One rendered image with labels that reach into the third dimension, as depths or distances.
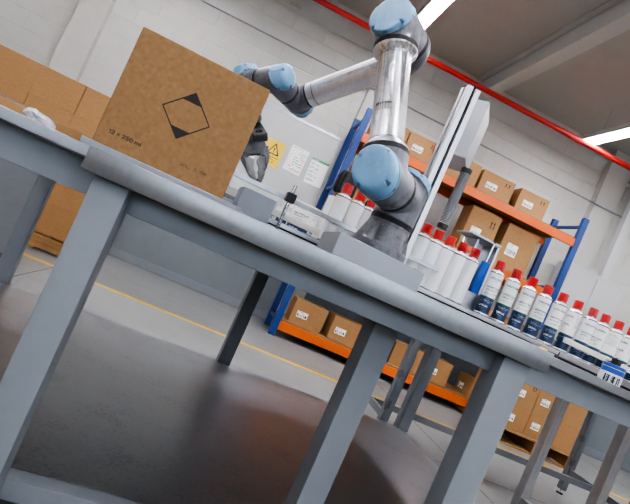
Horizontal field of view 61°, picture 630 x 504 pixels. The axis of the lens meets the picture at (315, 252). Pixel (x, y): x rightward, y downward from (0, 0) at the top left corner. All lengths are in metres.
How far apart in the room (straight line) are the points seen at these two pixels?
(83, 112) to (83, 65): 1.65
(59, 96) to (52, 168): 3.90
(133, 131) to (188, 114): 0.12
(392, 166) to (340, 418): 0.57
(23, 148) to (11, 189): 2.37
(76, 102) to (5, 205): 1.69
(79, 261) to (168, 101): 0.45
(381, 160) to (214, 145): 0.38
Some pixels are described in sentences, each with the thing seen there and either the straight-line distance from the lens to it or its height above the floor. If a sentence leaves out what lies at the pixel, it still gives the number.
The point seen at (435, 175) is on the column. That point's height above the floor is 1.20.
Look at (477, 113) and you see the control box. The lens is 1.76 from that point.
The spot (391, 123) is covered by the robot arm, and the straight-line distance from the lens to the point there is 1.33.
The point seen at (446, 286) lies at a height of 0.92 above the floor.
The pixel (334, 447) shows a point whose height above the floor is 0.47.
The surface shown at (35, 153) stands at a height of 0.78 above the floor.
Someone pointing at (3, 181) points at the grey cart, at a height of 0.53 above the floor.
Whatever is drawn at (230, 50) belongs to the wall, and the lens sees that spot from 6.47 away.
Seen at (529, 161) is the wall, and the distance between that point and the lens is 7.24.
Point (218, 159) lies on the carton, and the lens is 1.22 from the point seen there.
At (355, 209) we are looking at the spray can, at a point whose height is 1.02.
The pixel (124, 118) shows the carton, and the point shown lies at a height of 0.92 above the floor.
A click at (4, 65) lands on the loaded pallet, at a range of 5.08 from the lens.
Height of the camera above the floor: 0.80
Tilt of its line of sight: 2 degrees up
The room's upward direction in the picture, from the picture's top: 24 degrees clockwise
